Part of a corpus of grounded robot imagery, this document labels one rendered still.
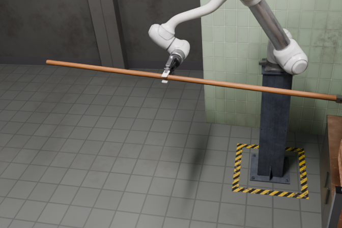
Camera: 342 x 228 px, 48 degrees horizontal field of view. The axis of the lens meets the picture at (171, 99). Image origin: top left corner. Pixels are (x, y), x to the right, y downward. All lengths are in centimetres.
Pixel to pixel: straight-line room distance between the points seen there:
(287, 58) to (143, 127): 190
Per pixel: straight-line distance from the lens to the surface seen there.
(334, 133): 293
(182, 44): 245
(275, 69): 273
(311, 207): 318
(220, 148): 358
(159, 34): 242
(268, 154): 317
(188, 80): 216
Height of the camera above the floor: 237
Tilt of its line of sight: 34 degrees down
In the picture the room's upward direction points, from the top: 6 degrees counter-clockwise
